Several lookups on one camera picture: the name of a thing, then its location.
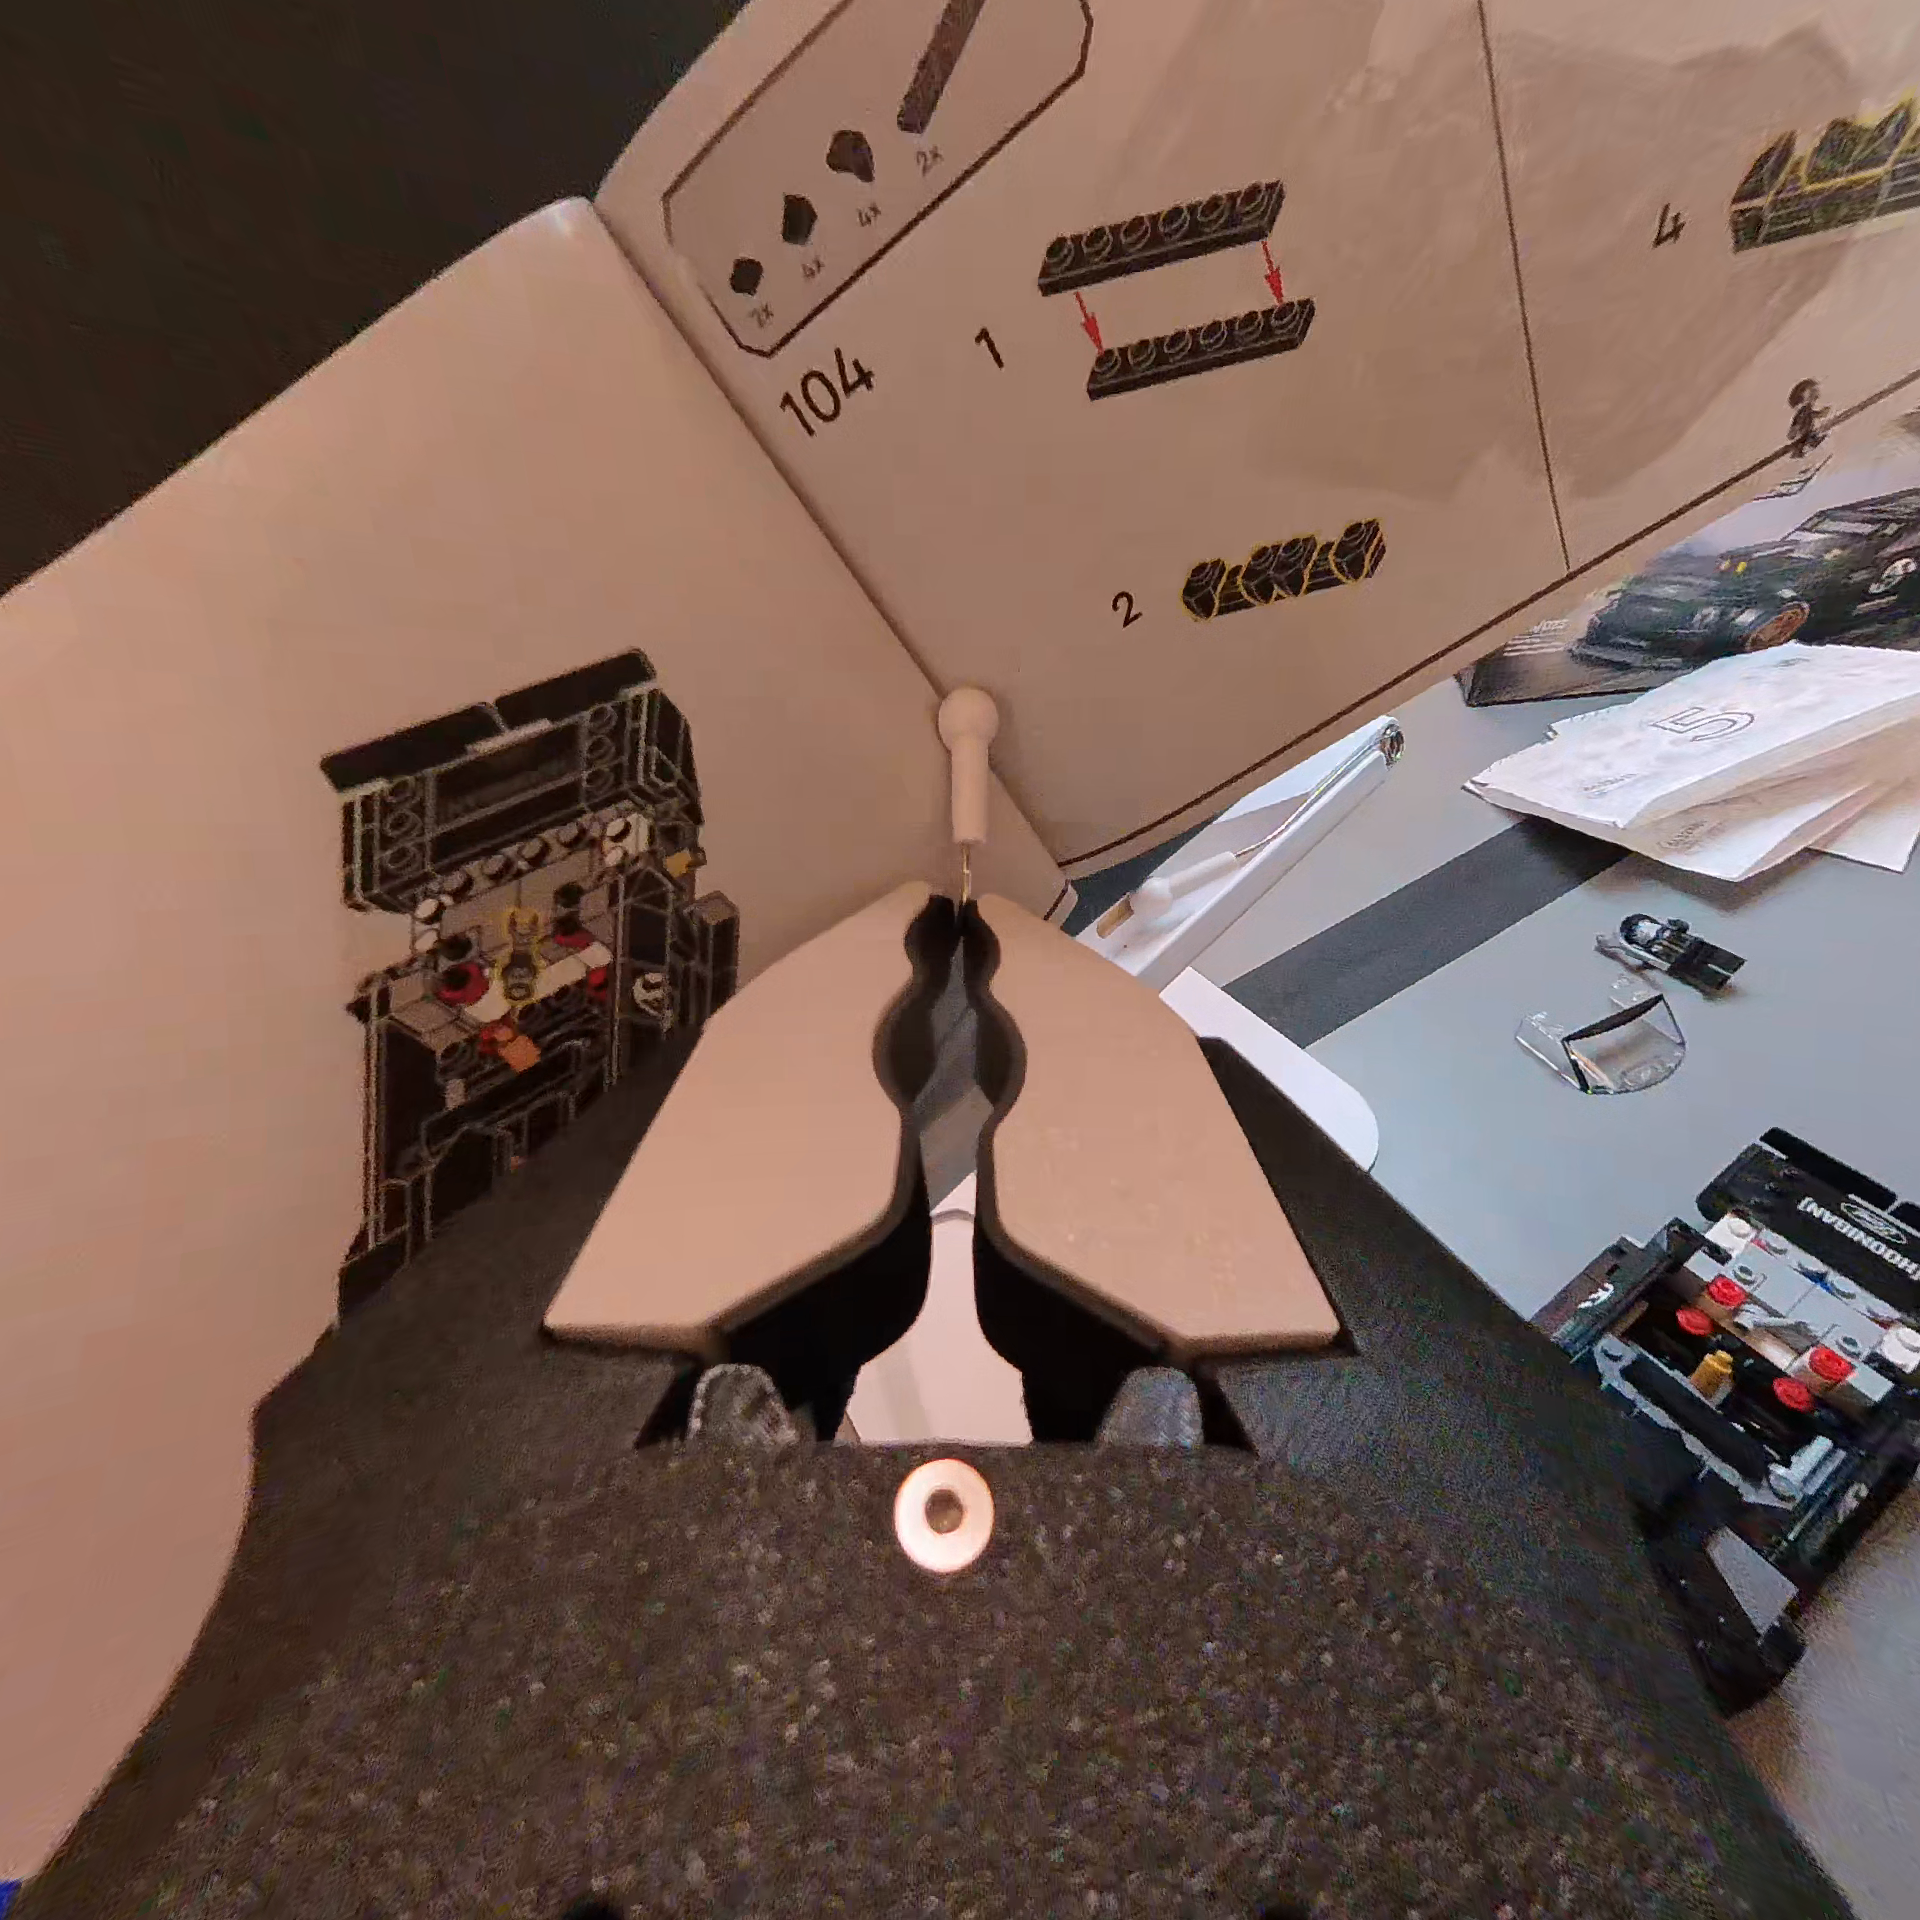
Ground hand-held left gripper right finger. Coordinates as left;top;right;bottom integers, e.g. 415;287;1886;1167
959;889;1345;1367

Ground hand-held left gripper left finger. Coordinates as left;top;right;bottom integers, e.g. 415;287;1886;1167
545;882;956;1353

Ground black lego car model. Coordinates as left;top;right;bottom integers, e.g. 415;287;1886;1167
1531;1127;1920;1719

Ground clear lego windshield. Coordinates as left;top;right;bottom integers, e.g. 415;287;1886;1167
1521;975;1694;1099

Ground small black lego piece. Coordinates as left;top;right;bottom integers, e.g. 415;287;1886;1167
1597;908;1750;1002

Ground lego instruction booklet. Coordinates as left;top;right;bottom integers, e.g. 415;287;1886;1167
0;0;1920;1839

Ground lego set box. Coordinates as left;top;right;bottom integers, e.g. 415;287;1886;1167
1541;481;1920;711

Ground white metal stand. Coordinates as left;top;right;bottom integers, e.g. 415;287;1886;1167
935;685;1407;981

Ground white paper bags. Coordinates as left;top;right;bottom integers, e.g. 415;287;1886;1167
1462;639;1920;889

